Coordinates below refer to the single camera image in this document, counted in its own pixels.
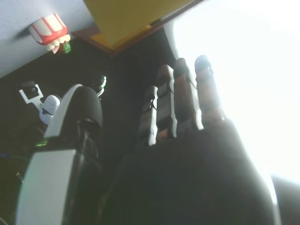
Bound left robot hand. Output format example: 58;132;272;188
15;55;282;225

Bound yellow box cover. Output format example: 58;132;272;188
83;0;196;45

